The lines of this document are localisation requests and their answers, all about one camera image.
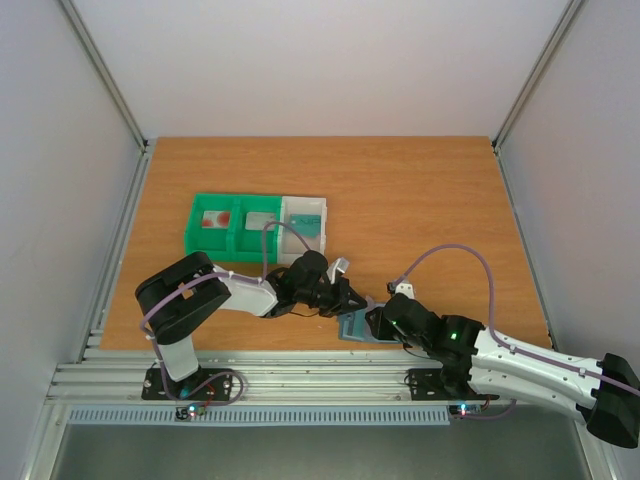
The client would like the aluminium frame post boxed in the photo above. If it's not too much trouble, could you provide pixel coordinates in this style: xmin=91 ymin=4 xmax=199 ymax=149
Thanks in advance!
xmin=491 ymin=0 xmax=587 ymax=156
xmin=56 ymin=0 xmax=149 ymax=152

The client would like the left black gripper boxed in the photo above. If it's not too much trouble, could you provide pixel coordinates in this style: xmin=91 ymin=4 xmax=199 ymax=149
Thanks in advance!
xmin=297 ymin=278 xmax=368 ymax=319

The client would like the left green bin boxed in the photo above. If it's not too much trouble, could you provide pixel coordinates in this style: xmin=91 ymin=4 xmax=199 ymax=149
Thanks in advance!
xmin=184 ymin=193 xmax=240 ymax=262

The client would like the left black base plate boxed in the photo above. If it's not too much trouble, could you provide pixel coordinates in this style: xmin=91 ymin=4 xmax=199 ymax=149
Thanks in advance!
xmin=141 ymin=367 xmax=238 ymax=402

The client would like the right small circuit board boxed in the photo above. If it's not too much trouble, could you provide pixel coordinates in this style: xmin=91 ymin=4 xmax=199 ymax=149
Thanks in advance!
xmin=449 ymin=403 xmax=484 ymax=418

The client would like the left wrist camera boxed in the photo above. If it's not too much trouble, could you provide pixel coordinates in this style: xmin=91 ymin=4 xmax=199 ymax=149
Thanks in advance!
xmin=327 ymin=257 xmax=350 ymax=284

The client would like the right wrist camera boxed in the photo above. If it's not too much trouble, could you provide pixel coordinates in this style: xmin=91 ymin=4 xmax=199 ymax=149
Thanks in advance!
xmin=387 ymin=280 xmax=415 ymax=299

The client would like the aluminium front rail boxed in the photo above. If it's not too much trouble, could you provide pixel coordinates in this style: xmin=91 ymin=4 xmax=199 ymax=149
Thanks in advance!
xmin=45 ymin=349 xmax=596 ymax=405

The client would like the grey white card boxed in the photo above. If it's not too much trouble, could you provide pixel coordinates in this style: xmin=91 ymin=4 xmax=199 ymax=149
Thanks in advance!
xmin=244 ymin=211 xmax=276 ymax=231

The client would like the teal leather card holder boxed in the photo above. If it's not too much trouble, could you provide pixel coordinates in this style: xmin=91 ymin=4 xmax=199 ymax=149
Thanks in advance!
xmin=337 ymin=296 xmax=398 ymax=345

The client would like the left aluminium frame post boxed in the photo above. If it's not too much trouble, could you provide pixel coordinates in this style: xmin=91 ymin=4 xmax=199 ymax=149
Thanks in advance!
xmin=56 ymin=0 xmax=149 ymax=152

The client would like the right aluminium frame post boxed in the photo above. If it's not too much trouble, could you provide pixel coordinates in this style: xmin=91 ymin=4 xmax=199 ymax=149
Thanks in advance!
xmin=491 ymin=0 xmax=587 ymax=156

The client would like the white translucent bin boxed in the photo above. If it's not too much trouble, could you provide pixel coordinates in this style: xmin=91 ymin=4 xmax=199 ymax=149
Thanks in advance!
xmin=277 ymin=196 xmax=327 ymax=265

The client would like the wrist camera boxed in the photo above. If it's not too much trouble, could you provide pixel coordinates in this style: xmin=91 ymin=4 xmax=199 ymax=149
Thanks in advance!
xmin=387 ymin=280 xmax=415 ymax=299
xmin=327 ymin=257 xmax=350 ymax=284

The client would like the middle green bin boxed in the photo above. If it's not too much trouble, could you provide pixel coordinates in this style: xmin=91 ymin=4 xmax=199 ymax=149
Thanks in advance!
xmin=227 ymin=194 xmax=282 ymax=263

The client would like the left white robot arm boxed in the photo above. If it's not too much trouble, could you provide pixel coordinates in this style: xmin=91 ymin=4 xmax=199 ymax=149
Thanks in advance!
xmin=135 ymin=250 xmax=367 ymax=400

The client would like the red and white card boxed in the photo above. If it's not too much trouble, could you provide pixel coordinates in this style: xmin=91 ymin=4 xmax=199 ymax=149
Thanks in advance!
xmin=201 ymin=210 xmax=231 ymax=229

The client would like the grey slotted cable duct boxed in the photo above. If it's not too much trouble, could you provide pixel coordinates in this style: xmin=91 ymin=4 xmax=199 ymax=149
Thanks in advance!
xmin=67 ymin=405 xmax=450 ymax=428

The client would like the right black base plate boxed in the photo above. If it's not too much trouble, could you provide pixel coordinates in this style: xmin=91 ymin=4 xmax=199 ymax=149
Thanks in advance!
xmin=404 ymin=368 xmax=499 ymax=401

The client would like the small circuit board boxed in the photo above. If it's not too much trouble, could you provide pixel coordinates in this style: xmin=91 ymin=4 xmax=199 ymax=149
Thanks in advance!
xmin=449 ymin=403 xmax=484 ymax=418
xmin=175 ymin=404 xmax=206 ymax=421

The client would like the green bin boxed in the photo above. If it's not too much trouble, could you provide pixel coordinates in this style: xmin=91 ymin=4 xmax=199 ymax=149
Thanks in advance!
xmin=227 ymin=194 xmax=282 ymax=263
xmin=184 ymin=193 xmax=240 ymax=262

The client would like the left small circuit board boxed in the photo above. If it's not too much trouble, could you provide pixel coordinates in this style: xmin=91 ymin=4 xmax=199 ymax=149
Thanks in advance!
xmin=175 ymin=404 xmax=206 ymax=421

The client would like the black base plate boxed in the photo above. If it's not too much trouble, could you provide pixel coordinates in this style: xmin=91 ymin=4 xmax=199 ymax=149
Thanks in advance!
xmin=404 ymin=368 xmax=499 ymax=401
xmin=141 ymin=367 xmax=238 ymax=402

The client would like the teal card in bin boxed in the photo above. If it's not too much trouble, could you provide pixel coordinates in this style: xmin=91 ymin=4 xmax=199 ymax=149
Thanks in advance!
xmin=288 ymin=213 xmax=322 ymax=239

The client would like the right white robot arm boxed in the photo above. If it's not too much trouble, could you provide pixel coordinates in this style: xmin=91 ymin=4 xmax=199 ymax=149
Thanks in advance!
xmin=365 ymin=293 xmax=639 ymax=449

